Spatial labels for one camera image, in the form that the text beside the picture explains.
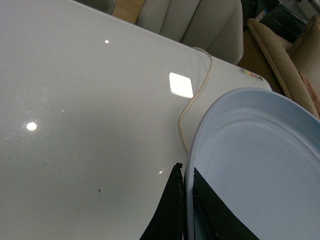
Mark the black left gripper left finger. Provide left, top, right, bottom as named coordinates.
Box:
left=140, top=162, right=185, bottom=240

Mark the left grey upholstered chair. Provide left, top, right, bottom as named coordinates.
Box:
left=76, top=0, right=117, bottom=15

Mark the beige sofa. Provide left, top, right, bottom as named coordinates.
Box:
left=238, top=15, right=320, bottom=119

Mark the light blue round plate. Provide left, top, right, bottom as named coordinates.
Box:
left=185, top=88, right=320, bottom=240

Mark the grey upholstered chair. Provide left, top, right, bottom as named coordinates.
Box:
left=76, top=0, right=117, bottom=15
left=136, top=0, right=244, bottom=65

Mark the coloured dot sticker strip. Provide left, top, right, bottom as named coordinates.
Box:
left=240, top=68, right=264, bottom=81

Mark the right grey upholstered chair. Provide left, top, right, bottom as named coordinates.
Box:
left=136, top=0, right=244, bottom=65

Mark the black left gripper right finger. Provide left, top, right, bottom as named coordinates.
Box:
left=192, top=168, right=258, bottom=240

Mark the dark washing machine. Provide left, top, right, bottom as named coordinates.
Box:
left=241, top=0, right=310, bottom=43

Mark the cream toaster power cable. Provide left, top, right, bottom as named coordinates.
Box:
left=177, top=46, right=213, bottom=155

